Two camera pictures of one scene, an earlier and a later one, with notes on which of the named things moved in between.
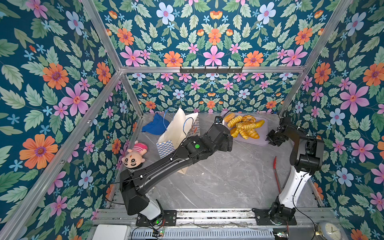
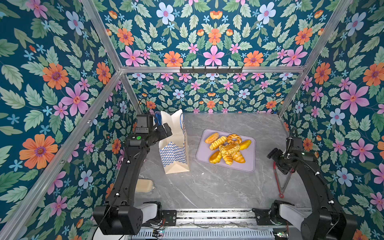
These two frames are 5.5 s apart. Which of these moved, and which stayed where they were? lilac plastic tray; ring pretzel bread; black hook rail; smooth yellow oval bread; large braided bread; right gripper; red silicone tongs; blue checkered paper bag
Moved: large braided bread; ring pretzel bread; lilac plastic tray; smooth yellow oval bread; right gripper; blue checkered paper bag
Stayed: black hook rail; red silicone tongs
